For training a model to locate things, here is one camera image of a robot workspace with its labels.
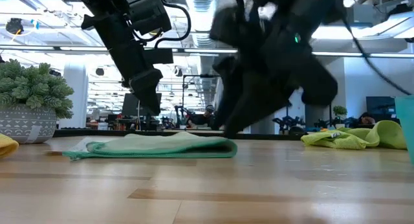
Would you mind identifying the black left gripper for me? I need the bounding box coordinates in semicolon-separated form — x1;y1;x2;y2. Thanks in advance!
74;0;175;117

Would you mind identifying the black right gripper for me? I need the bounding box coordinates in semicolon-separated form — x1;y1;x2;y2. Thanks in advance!
212;0;343;140

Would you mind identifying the pale green microfiber towel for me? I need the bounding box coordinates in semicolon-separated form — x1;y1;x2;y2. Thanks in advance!
63;131;239;161

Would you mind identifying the lime green microfiber towel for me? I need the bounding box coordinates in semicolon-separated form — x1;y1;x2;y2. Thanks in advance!
300;120;408;151

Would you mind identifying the green translucent plastic bin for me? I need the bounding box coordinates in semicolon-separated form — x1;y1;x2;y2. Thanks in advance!
394;95;414;165

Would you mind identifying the yellow microfiber towel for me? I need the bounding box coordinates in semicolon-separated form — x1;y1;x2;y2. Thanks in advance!
0;133;19;160

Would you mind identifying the black computer monitor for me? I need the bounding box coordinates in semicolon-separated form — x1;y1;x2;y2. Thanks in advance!
122;93;162;117
365;96;397;117

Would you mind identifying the person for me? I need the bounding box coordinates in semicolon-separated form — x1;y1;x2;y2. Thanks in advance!
357;111;376;126
189;104;216;128

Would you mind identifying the small background potted plant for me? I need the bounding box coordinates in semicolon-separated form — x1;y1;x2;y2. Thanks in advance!
332;106;349;124

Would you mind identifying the artificial succulent in patterned pot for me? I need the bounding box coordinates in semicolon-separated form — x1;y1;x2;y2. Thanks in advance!
0;58;74;144

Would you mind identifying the corrugated silver ventilation duct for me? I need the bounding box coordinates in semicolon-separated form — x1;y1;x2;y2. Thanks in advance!
190;0;215;49

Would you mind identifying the black aluminium table frame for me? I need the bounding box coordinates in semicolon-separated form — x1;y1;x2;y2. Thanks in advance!
53;129;303;141

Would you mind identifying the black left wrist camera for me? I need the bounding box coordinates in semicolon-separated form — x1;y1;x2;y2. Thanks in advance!
127;0;173;36

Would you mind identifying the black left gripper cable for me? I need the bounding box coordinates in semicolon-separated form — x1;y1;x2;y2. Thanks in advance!
154;2;192;50

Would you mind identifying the black overhead camera unit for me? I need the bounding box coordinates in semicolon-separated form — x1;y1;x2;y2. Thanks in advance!
5;17;25;35

